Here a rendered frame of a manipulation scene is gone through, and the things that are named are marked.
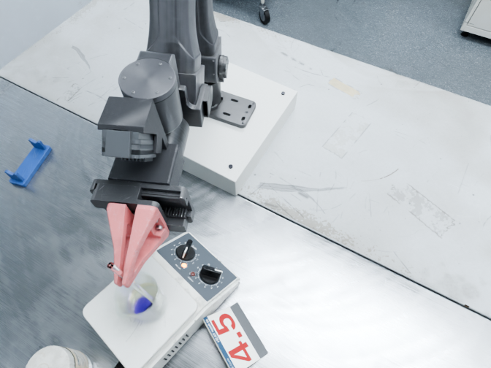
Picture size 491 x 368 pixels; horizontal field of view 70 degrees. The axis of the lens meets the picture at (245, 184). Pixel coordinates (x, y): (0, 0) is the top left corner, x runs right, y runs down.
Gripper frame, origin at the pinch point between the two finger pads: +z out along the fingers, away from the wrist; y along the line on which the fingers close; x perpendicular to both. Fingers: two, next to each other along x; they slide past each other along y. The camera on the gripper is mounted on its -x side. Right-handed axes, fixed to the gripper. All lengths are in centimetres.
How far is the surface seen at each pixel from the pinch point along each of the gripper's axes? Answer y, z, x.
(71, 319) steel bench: -16.3, 2.0, 24.8
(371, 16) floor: 74, -223, 120
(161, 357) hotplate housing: 1.0, 6.0, 18.2
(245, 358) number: 12.3, 4.7, 22.7
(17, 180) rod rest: -36.0, -21.8, 24.2
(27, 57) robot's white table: -51, -58, 26
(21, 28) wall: -111, -127, 72
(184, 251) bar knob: 1.3, -9.0, 18.0
